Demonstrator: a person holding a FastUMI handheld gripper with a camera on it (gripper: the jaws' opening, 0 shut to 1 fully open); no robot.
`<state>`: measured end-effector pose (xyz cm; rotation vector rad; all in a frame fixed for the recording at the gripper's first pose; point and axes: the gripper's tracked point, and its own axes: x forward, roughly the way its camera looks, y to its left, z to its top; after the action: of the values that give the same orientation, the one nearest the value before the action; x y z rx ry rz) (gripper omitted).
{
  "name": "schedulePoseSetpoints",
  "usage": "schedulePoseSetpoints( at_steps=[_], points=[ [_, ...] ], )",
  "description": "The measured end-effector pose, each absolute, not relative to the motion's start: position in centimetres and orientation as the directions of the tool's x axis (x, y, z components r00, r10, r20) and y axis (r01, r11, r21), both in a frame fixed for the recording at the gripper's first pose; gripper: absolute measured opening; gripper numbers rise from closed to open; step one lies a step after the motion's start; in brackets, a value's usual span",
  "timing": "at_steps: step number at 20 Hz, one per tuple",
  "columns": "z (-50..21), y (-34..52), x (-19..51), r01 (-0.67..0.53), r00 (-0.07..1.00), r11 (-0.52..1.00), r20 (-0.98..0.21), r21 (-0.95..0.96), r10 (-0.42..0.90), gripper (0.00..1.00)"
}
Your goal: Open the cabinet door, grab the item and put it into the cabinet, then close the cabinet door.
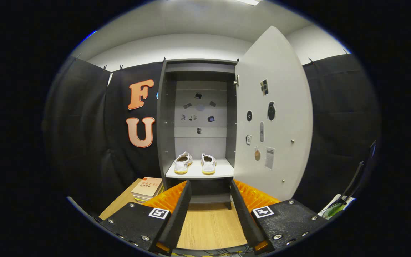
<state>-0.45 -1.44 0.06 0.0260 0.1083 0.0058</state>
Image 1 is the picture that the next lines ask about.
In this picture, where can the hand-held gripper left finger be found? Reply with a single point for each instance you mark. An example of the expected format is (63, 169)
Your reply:
(178, 217)

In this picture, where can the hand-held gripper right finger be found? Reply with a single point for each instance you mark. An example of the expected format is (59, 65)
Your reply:
(244, 217)

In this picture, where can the white canvas shoe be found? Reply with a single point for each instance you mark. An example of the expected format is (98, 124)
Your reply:
(208, 165)
(182, 164)

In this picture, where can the light grey cabinet door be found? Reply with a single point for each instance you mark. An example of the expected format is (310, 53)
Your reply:
(284, 107)

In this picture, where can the grey book with yellow edge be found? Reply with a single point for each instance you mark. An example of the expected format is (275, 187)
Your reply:
(140, 200)

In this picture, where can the white cabinet shelf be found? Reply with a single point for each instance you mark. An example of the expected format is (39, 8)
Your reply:
(223, 171)

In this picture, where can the white and green papers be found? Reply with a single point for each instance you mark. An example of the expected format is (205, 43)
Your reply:
(334, 210)

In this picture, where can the black metal stand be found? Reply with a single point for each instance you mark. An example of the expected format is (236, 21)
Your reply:
(360, 167)

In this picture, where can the black backdrop cloth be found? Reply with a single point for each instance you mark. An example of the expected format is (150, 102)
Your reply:
(341, 125)

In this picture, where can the metal door hinge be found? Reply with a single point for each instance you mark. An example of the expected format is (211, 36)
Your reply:
(236, 80)

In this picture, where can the ceiling light panel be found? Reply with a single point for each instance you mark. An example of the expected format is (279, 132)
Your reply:
(250, 1)

